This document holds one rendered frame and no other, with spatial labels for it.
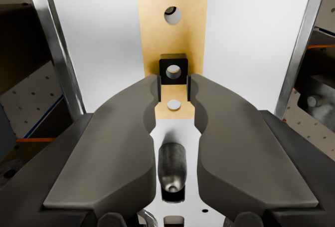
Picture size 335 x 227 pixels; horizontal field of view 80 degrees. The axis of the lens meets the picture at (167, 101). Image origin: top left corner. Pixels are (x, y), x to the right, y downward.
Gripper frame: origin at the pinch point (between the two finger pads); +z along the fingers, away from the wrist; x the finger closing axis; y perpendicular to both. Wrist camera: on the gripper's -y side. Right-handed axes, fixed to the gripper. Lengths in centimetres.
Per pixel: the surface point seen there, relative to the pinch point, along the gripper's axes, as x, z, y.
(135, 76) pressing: -3.5, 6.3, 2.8
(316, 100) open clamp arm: 13.3, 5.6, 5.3
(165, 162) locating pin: -1.0, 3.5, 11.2
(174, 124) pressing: 0.0, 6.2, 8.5
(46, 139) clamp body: -18.6, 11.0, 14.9
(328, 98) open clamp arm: 14.0, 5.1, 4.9
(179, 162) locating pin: 0.5, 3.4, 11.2
